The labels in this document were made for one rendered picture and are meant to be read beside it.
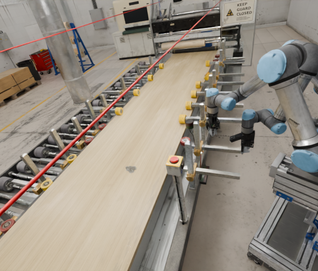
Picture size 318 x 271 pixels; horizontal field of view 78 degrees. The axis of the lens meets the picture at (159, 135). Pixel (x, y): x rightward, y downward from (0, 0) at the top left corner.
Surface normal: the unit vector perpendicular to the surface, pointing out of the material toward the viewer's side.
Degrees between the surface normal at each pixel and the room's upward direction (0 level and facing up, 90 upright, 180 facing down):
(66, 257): 0
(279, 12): 90
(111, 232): 0
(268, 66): 83
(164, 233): 0
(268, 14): 90
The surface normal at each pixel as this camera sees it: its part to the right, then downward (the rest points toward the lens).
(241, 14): -0.33, 0.60
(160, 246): -0.17, -0.80
